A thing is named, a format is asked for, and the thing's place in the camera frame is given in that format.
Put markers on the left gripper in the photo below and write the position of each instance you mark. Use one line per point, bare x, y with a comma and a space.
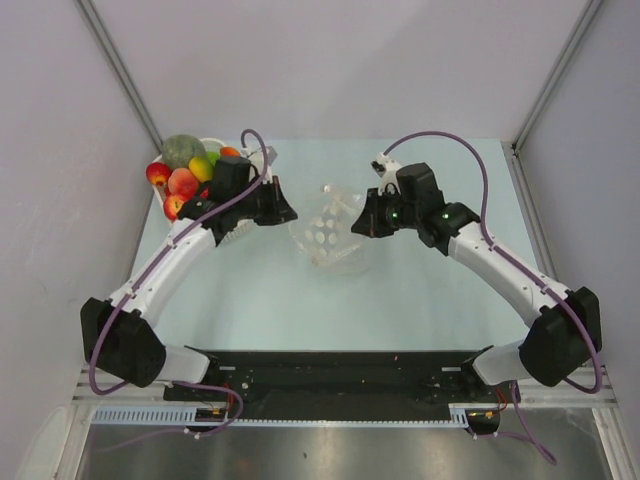
280, 211

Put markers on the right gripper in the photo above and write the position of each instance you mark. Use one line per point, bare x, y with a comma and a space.
370, 223

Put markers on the clear zip top bag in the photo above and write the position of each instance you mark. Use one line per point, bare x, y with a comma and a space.
323, 230

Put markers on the yellow green mango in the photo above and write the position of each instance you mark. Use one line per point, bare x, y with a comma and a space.
201, 168

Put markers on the red apple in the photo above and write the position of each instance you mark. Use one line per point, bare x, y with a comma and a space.
172, 205

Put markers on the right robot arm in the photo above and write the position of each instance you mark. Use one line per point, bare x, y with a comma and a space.
563, 324

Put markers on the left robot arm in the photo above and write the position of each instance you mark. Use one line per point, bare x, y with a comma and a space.
118, 333

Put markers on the green lime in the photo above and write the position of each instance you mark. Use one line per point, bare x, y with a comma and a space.
213, 157

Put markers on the white plastic basket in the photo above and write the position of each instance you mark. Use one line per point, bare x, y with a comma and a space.
243, 226

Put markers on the peach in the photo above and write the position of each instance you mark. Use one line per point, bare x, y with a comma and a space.
182, 182

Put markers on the green striped melon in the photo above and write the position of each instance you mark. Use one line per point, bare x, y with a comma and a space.
178, 150

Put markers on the red pomegranate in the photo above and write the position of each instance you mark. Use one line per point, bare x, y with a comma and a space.
158, 174

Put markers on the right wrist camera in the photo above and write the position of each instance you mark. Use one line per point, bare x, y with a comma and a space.
386, 168

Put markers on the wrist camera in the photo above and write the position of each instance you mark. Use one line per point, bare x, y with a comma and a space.
258, 158
386, 168

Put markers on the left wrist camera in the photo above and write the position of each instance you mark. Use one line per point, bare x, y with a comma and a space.
258, 158

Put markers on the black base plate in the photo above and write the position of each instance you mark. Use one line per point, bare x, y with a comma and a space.
352, 387

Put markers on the white cable duct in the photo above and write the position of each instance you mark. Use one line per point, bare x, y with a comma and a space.
141, 415

